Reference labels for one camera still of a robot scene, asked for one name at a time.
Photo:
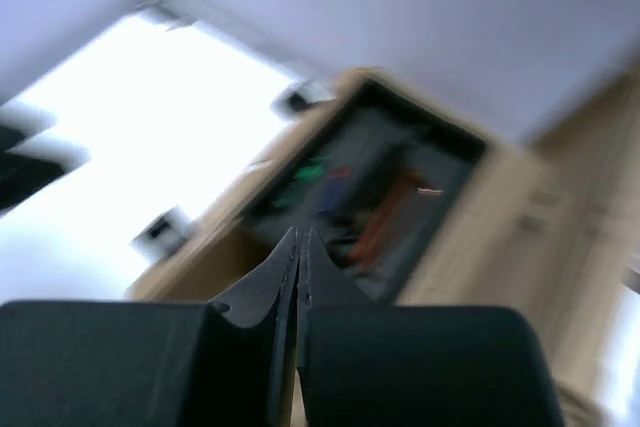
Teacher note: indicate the black toolbox tray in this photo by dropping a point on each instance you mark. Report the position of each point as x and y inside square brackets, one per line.
[379, 132]

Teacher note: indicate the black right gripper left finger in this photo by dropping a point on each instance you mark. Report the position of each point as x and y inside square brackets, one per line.
[221, 362]

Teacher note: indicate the green black screwdriver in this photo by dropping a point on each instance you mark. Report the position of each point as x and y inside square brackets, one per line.
[295, 188]

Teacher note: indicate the tan plastic toolbox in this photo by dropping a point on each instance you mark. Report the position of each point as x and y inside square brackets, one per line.
[547, 230]

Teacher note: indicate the blue red screwdriver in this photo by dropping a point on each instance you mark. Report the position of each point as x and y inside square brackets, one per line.
[334, 190]

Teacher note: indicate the long brown hex key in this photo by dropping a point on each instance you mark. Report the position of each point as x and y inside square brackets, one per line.
[375, 236]

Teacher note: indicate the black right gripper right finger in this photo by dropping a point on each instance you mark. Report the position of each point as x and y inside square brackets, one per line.
[361, 363]

